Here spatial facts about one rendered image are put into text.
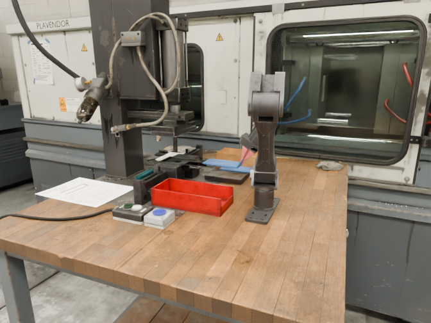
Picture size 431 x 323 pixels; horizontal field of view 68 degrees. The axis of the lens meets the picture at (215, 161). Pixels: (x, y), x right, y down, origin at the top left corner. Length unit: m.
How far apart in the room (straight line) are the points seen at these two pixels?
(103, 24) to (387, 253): 1.67
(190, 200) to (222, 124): 0.92
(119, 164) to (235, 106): 0.76
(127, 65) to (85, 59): 1.19
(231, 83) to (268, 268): 1.24
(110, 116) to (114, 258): 0.69
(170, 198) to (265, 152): 0.35
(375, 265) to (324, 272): 1.14
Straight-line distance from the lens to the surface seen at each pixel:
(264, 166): 0.96
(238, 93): 1.80
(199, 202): 1.00
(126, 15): 1.30
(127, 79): 1.29
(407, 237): 1.84
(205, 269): 0.76
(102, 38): 1.36
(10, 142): 4.34
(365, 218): 1.80
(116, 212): 1.01
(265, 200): 1.00
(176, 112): 1.24
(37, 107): 2.92
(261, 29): 1.72
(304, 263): 0.81
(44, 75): 2.79
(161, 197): 1.06
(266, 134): 0.88
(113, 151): 1.39
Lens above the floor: 1.33
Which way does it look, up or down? 16 degrees down
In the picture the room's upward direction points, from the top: straight up
